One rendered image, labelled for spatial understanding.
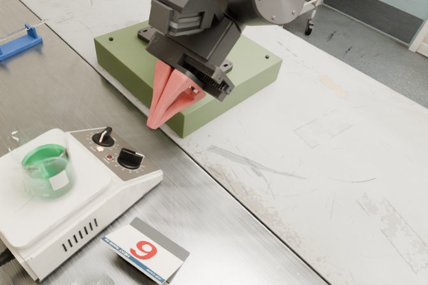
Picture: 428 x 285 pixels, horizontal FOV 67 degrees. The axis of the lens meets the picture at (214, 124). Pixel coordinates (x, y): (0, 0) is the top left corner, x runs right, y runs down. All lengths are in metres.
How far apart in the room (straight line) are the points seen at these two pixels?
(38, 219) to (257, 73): 0.43
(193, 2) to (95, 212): 0.26
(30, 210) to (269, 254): 0.29
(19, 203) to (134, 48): 0.36
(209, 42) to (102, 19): 0.54
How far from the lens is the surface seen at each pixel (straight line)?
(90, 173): 0.42
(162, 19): 0.32
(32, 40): 0.80
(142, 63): 0.62
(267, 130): 0.60
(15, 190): 0.43
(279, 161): 0.56
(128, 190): 0.44
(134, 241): 0.44
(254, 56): 0.68
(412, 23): 3.20
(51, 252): 0.42
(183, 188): 0.50
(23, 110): 0.65
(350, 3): 3.35
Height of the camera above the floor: 1.32
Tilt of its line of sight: 46 degrees down
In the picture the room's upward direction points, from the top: 10 degrees clockwise
